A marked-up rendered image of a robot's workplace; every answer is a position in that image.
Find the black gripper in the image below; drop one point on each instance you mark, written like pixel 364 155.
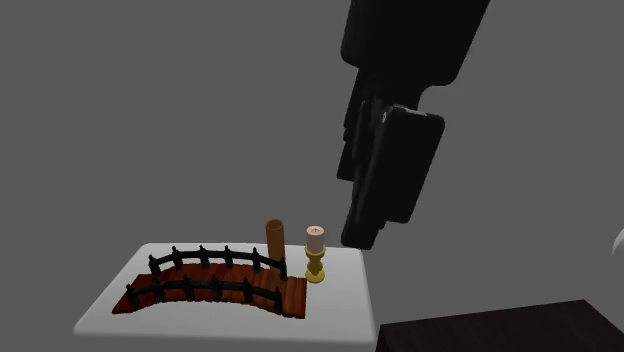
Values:
pixel 414 39

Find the cream candle yellow holder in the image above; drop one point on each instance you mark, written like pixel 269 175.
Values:
pixel 315 253

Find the brown cylinder cup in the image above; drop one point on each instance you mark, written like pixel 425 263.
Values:
pixel 275 241

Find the white table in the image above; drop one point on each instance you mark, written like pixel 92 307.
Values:
pixel 336 302

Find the wooden bridge model black railings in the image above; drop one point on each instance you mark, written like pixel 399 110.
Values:
pixel 234 287

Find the dark robot stand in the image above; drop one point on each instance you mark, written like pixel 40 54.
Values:
pixel 507 331

